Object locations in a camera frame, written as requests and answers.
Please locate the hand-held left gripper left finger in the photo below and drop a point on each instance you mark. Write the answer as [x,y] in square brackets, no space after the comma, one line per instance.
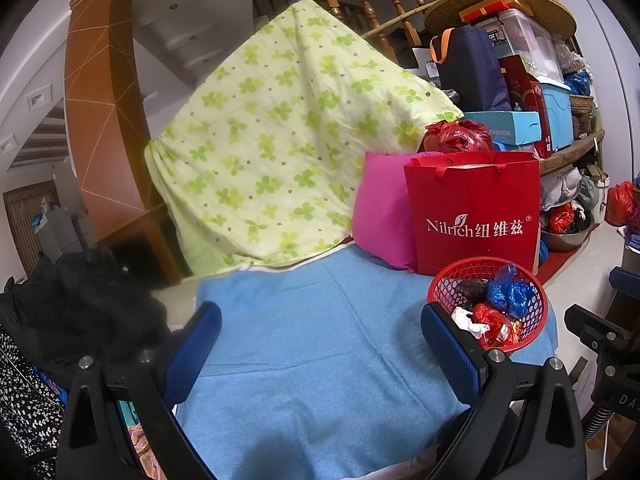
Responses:
[200,340]

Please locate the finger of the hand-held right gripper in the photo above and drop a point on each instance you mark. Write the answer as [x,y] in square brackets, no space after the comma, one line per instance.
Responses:
[592,327]
[626,281]

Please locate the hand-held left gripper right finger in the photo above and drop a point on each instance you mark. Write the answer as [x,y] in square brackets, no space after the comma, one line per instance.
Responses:
[450,355]

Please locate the red mesh plastic basket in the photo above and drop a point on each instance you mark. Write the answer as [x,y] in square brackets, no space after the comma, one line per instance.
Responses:
[444,280]

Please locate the white crumpled paper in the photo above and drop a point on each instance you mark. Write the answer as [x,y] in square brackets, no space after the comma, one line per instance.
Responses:
[465,320]

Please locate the red snack wrapper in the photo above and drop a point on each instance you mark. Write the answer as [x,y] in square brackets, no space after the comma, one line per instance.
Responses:
[487,320]

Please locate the red floor mat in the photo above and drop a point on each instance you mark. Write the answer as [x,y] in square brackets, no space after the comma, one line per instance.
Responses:
[565,262]

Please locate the dark brown wrapper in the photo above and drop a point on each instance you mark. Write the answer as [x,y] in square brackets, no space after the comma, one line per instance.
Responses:
[472,290]

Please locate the metal basin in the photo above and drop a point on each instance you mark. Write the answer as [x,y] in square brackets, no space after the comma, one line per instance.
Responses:
[565,242]

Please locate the red plastic bag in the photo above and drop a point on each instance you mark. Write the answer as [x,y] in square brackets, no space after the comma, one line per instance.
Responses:
[560,220]
[455,137]
[620,202]

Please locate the blue plastic bag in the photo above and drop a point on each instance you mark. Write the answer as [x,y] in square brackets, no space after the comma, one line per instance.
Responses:
[510,292]
[580,82]

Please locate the blue towel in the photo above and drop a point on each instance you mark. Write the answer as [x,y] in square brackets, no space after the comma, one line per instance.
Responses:
[310,360]

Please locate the grey plastic bag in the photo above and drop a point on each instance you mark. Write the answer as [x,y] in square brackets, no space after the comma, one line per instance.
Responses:
[562,185]

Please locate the black cloth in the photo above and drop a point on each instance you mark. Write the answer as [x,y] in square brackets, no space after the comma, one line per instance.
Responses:
[85,305]

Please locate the wooden shelf board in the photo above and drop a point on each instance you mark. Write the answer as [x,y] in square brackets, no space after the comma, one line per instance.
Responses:
[575,150]

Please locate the red paper gift bag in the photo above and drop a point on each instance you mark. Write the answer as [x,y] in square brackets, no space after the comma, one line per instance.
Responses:
[470,200]

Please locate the pink pillow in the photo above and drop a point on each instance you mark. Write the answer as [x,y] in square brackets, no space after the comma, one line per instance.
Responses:
[382,210]

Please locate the grey cabinet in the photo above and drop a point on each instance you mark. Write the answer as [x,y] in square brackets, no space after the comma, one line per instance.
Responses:
[57,232]

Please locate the brown wicker basket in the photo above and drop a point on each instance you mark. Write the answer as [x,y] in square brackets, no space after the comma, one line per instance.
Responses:
[582,104]

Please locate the blue plastic storage box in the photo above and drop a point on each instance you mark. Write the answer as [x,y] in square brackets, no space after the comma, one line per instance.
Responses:
[555,110]

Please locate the light blue shoe box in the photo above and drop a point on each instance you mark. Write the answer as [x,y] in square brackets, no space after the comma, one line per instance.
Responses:
[510,127]

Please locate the black white floral fabric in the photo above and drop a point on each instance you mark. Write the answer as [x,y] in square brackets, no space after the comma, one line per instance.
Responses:
[20,410]

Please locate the green clover print sheet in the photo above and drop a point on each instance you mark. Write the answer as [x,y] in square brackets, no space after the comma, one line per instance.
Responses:
[280,160]

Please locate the wooden door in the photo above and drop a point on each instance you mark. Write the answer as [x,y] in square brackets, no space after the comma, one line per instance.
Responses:
[22,230]

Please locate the red cardboard box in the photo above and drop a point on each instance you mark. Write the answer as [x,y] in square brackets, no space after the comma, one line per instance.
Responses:
[522,90]

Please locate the orange wooden pillar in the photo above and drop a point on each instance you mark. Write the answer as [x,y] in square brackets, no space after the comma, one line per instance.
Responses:
[100,110]

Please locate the navy tote bag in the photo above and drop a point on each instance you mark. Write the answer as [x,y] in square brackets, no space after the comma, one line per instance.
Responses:
[470,75]

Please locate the clear plastic storage box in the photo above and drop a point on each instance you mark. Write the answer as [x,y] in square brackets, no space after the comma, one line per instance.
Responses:
[530,40]

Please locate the flat orange red box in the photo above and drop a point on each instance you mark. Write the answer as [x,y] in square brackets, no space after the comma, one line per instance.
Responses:
[492,7]

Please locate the wooden stair railing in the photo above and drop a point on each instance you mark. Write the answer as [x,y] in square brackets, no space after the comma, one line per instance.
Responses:
[380,5]

